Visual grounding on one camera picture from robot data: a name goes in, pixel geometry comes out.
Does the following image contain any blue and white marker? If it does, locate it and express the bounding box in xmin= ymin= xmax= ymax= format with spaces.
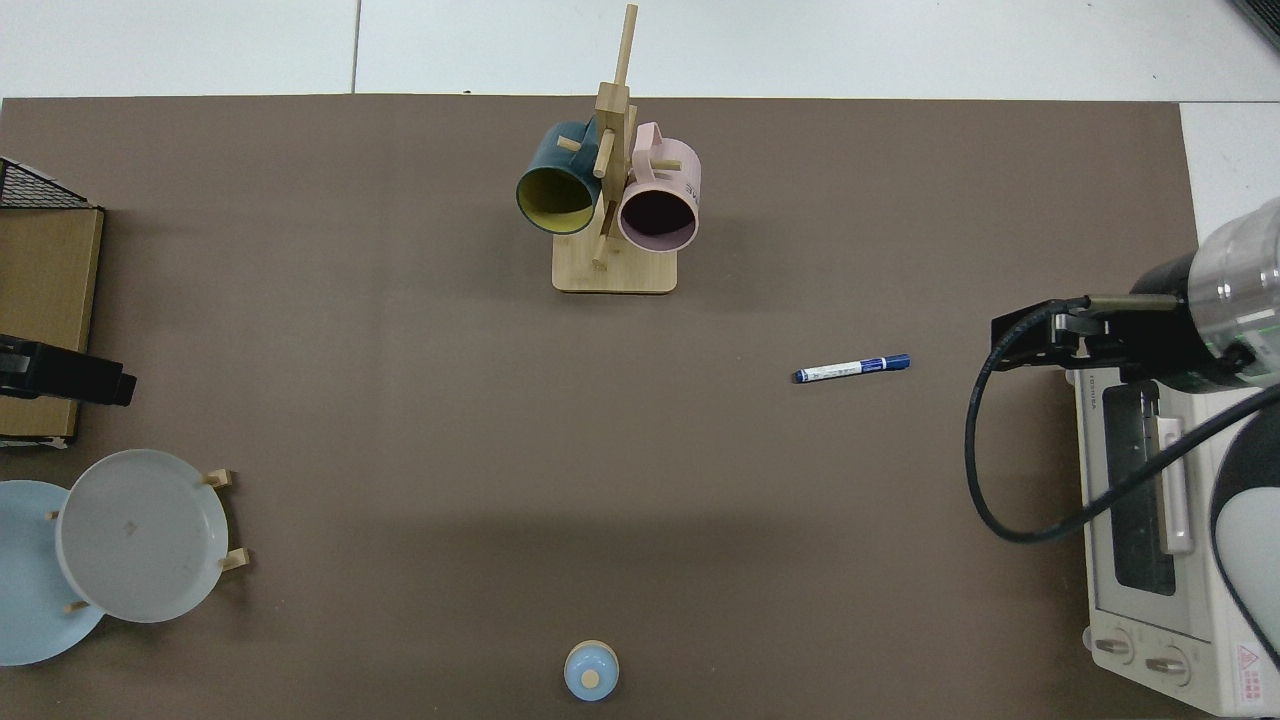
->
xmin=792 ymin=353 xmax=912 ymax=385

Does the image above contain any grey plate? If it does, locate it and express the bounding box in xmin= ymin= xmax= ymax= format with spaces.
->
xmin=55 ymin=449 xmax=229 ymax=624

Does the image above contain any light blue plate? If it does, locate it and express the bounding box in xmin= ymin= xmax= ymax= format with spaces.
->
xmin=0 ymin=480 xmax=106 ymax=667

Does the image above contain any wooden plate rack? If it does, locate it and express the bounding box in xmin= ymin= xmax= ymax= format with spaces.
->
xmin=45 ymin=467 xmax=251 ymax=613

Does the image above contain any pale toaster oven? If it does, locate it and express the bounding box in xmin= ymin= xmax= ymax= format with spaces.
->
xmin=1065 ymin=360 xmax=1280 ymax=717

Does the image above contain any brown table cloth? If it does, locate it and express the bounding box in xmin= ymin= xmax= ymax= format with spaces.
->
xmin=0 ymin=95 xmax=1209 ymax=720

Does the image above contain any dark grey panel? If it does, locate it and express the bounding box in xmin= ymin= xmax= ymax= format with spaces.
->
xmin=1228 ymin=0 xmax=1280 ymax=51

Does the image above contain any teal mug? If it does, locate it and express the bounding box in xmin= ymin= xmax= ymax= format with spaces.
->
xmin=516 ymin=118 xmax=604 ymax=236

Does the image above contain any pink mug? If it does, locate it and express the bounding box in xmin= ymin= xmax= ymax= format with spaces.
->
xmin=617 ymin=122 xmax=702 ymax=253

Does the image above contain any wooden cup stand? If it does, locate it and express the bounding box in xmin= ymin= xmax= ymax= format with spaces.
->
xmin=552 ymin=3 xmax=682 ymax=295

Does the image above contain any small blue round knob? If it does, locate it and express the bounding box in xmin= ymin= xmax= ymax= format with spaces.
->
xmin=563 ymin=640 xmax=621 ymax=702

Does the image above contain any wire basket with wooden floor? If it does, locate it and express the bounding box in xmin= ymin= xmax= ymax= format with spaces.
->
xmin=0 ymin=157 xmax=105 ymax=448

